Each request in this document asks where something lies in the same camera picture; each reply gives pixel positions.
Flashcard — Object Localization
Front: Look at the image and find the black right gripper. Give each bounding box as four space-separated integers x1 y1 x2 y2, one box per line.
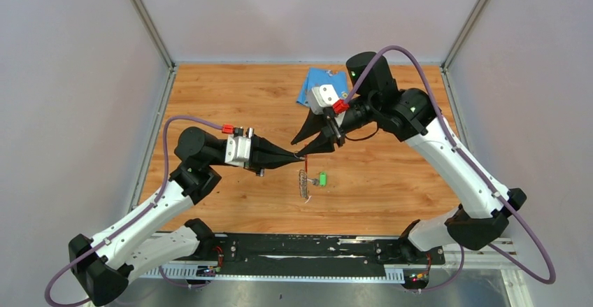
290 94 376 157

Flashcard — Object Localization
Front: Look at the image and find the metal keyring plate with spring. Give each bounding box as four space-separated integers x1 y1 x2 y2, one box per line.
299 156 309 202

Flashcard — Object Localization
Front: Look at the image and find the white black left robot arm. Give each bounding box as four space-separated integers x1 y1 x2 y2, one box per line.
68 127 300 306

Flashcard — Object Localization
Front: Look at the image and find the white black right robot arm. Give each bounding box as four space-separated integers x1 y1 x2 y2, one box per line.
294 52 527 264

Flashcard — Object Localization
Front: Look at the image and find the blue folded cloth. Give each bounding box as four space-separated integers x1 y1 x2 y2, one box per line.
296 67 349 107

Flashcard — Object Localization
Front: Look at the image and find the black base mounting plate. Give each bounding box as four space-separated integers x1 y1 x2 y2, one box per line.
183 233 445 278

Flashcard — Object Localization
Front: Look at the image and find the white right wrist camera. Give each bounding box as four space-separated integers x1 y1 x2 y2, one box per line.
306 85 340 115

